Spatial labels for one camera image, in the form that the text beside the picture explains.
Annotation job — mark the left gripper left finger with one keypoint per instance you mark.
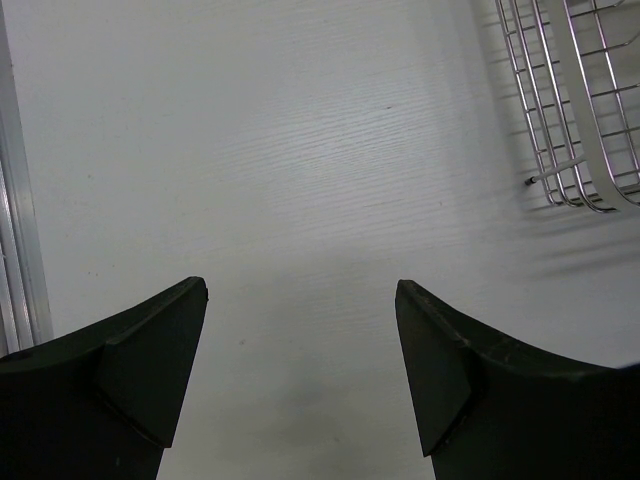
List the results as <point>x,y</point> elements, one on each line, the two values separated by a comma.
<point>103,402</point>

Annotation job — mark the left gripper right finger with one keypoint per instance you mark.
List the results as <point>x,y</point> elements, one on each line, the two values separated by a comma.
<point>489,406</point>

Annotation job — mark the aluminium table frame rail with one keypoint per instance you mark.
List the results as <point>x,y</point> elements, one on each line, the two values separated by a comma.
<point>25,311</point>

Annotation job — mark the chrome wire dish rack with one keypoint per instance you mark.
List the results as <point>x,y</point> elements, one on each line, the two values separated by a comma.
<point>576,71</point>

